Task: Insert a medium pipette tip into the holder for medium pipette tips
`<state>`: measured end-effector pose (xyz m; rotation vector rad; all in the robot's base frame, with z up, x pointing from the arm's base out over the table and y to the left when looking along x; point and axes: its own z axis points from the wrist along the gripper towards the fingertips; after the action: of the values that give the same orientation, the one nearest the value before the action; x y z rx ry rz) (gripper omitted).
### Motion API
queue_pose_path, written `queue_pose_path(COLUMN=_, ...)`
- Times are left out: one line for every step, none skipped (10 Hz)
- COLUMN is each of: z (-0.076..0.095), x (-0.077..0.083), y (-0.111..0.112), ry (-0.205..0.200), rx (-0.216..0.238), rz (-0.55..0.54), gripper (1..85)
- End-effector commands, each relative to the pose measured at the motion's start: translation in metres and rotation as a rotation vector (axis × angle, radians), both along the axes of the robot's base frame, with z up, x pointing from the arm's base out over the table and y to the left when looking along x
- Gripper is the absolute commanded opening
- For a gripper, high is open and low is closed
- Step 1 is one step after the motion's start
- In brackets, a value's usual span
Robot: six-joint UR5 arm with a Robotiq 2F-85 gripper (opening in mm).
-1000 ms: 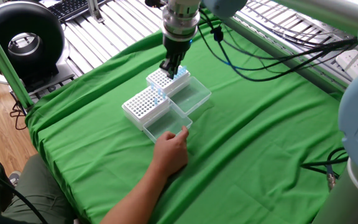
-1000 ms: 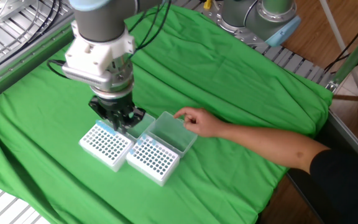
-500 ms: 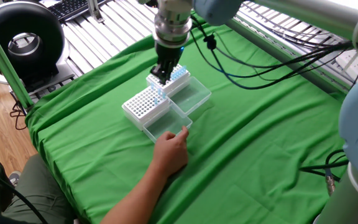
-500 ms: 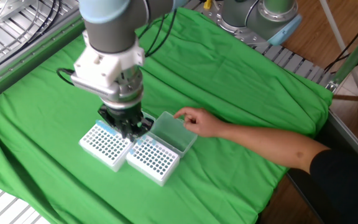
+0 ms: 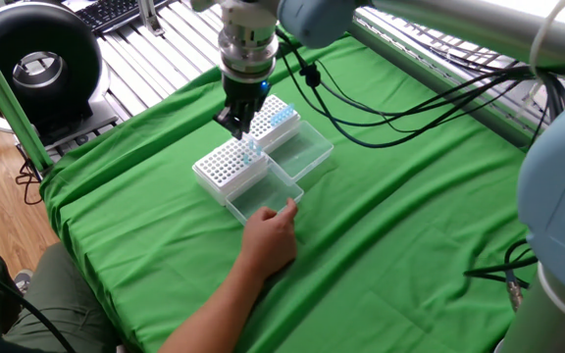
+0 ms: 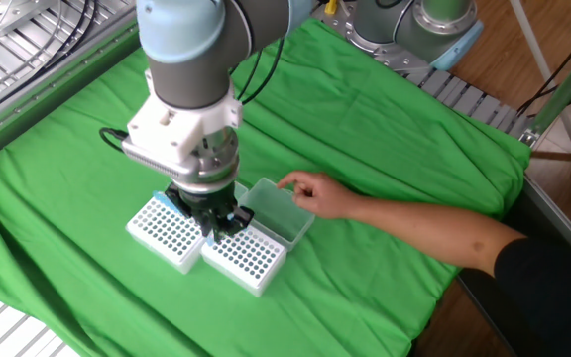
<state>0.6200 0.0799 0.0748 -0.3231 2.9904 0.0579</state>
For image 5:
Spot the black computer keyboard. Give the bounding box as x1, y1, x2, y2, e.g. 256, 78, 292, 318
77, 0, 169, 33

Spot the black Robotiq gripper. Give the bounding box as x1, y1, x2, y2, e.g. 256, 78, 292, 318
212, 76, 271, 141

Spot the tangled black floor cable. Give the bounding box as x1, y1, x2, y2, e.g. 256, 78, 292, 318
14, 144, 44, 207

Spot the green table cloth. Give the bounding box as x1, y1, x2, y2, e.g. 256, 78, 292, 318
39, 28, 539, 353

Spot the white pipette tip rack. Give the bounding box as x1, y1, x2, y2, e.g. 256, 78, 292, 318
192, 134, 270, 207
245, 94, 302, 153

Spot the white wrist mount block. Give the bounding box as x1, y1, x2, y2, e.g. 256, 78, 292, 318
191, 0, 283, 30

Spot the dark wrist camera cable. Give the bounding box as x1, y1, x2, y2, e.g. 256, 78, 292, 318
277, 28, 534, 149

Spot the black table cable bundle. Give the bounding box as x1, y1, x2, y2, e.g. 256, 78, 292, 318
409, 61, 565, 124

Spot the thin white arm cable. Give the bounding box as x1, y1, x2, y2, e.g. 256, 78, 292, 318
527, 0, 565, 79

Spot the black cable with connector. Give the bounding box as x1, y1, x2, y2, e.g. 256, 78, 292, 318
463, 239, 539, 313

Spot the grey sneaker shoe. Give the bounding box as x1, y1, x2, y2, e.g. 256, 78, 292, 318
13, 268, 34, 295

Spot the person's hand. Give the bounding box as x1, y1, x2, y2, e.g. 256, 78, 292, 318
237, 198, 300, 281

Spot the grey device stand base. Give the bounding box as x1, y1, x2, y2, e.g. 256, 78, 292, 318
0, 95, 120, 148

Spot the black ring-shaped device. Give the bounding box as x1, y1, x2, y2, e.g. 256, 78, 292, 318
0, 2, 104, 129

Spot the grey aluminium frame rail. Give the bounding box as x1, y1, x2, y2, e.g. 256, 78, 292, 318
350, 19, 534, 148

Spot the green tinted aluminium post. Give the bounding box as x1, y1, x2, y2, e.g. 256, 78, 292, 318
0, 18, 54, 174

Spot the small metal bracket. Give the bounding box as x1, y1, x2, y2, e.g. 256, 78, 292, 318
136, 0, 167, 37

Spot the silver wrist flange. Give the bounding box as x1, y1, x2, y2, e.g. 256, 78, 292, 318
217, 22, 281, 84

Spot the clear plastic rack lid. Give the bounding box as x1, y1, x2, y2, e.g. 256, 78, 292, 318
224, 164, 306, 227
266, 120, 335, 181

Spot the person's bare forearm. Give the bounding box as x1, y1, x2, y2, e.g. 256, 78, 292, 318
157, 267, 264, 353

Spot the grey trouser leg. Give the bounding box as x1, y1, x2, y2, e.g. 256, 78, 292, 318
0, 242, 117, 353

